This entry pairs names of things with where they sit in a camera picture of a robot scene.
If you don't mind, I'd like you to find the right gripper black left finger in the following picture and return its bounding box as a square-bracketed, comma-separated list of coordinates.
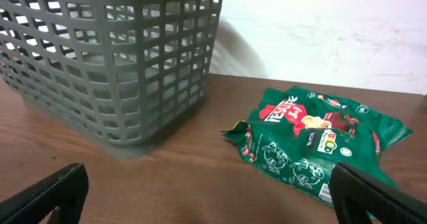
[1, 163, 89, 223]

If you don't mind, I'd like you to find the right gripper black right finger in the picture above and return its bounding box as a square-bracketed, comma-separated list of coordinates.
[329, 162, 426, 224]

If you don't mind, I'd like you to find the green Nescafe coffee bag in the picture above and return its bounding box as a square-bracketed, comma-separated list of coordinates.
[223, 86, 412, 206]

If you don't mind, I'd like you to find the grey plastic lattice basket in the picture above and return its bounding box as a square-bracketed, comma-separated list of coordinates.
[1, 0, 223, 147]

